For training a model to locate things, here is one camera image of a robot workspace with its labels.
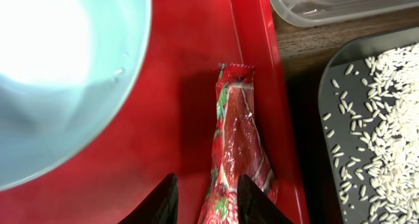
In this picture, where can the red plastic serving tray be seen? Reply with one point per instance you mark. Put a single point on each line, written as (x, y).
(168, 121)

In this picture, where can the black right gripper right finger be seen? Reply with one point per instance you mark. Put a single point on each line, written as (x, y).
(254, 207)

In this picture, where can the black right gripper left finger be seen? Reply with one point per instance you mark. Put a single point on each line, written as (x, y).
(159, 207)

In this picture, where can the clear plastic bin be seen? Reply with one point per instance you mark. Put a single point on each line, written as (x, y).
(310, 13)

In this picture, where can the rice and food scraps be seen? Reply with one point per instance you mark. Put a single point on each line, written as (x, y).
(389, 135)

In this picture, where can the black plastic tray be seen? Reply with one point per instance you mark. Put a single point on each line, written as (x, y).
(347, 86)

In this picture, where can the red snack wrapper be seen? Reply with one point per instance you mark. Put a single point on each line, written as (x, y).
(236, 148)

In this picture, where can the light blue food bowl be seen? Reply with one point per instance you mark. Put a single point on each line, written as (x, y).
(67, 67)

